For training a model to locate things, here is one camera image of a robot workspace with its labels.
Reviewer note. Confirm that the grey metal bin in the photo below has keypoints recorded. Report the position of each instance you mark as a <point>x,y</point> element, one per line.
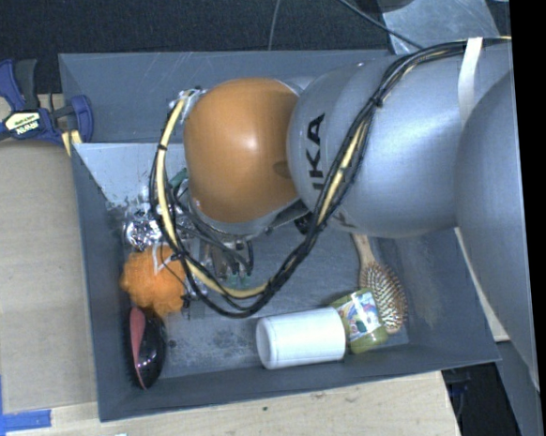
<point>286,267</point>

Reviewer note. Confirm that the orange fluffy ball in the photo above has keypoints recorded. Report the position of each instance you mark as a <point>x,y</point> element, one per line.
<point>153,280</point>

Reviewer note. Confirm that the crumpled silver foil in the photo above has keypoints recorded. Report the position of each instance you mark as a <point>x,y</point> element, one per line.
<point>140,231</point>

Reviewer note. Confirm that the white plastic jar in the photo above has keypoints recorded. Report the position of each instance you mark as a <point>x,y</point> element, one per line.
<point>301,338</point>

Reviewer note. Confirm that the black and red brush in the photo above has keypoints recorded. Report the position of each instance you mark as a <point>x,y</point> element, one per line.
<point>144,349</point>

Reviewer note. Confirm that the green jar with colourful label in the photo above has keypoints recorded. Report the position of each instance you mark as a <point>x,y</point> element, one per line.
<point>363,320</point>

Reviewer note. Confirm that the wooden hairbrush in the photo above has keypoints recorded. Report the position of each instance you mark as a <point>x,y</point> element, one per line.
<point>384,293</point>

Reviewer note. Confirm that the pale wood flat board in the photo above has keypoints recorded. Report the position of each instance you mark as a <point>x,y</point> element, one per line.
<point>38,278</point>

